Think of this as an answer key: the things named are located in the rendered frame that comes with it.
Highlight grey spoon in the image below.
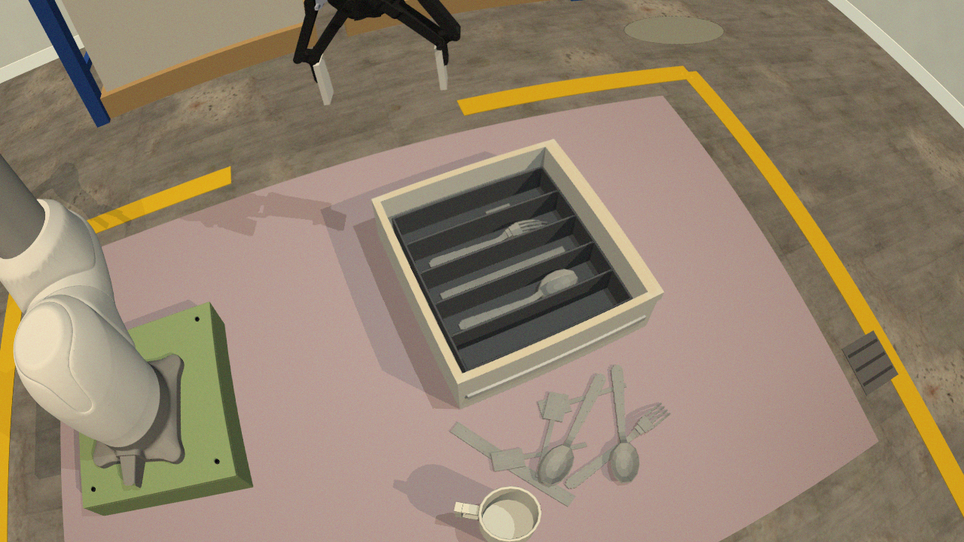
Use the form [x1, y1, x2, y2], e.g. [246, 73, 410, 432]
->
[459, 300, 522, 330]
[611, 365, 639, 483]
[539, 373, 606, 486]
[463, 269, 578, 329]

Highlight cream mug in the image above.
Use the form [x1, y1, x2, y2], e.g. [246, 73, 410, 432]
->
[454, 486, 541, 542]

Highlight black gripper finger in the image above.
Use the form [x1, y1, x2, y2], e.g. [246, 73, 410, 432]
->
[368, 0, 461, 90]
[293, 0, 357, 105]

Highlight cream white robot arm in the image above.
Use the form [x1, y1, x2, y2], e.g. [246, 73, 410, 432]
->
[0, 154, 185, 488]

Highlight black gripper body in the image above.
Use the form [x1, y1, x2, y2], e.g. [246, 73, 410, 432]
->
[328, 0, 384, 21]

